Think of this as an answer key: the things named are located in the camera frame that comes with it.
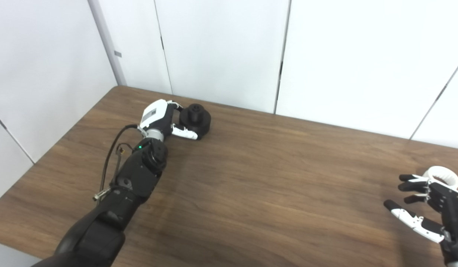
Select white toothed ring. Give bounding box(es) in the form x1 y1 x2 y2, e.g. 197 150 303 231
422 166 458 190

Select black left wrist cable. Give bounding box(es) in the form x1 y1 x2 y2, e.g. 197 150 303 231
100 124 139 193

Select round black stepped part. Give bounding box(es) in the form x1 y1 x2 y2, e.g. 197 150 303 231
179 104 211 140

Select thin left arm wire bundle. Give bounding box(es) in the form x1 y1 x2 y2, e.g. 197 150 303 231
116 144 135 175

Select grey wall corner post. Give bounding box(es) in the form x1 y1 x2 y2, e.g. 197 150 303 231
87 0 127 86

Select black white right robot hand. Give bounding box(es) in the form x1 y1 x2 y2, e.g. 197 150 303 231
384 174 458 267

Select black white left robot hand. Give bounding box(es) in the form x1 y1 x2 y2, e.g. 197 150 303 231
137 99 199 143

